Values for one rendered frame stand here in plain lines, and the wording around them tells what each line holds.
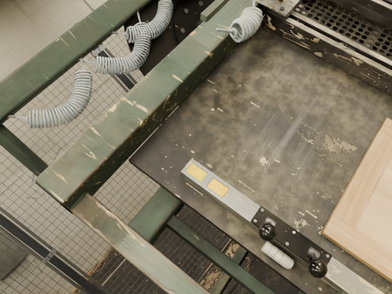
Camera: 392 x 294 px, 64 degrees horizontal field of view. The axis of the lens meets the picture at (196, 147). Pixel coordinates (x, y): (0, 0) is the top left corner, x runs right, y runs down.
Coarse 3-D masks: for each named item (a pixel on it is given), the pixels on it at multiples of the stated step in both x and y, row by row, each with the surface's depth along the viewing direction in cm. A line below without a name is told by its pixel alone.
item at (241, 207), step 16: (192, 160) 85; (192, 176) 83; (208, 176) 83; (208, 192) 82; (240, 192) 82; (224, 208) 83; (240, 208) 80; (256, 208) 80; (272, 240) 78; (336, 272) 74; (352, 272) 74; (336, 288) 74; (352, 288) 72; (368, 288) 72
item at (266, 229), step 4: (268, 216) 77; (264, 220) 77; (268, 220) 76; (272, 220) 77; (264, 224) 67; (268, 224) 67; (272, 224) 76; (260, 228) 67; (264, 228) 66; (268, 228) 66; (272, 228) 66; (260, 232) 66; (264, 232) 66; (268, 232) 65; (272, 232) 66; (276, 232) 67; (260, 236) 67; (264, 236) 66; (268, 236) 65; (272, 236) 66; (268, 240) 66
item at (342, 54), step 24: (264, 0) 105; (288, 0) 105; (264, 24) 113; (288, 24) 107; (312, 24) 106; (312, 48) 108; (336, 48) 102; (360, 48) 101; (360, 72) 103; (384, 72) 98
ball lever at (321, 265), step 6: (312, 252) 73; (318, 252) 74; (312, 258) 71; (312, 264) 64; (318, 264) 63; (324, 264) 63; (312, 270) 63; (318, 270) 63; (324, 270) 63; (318, 276) 63
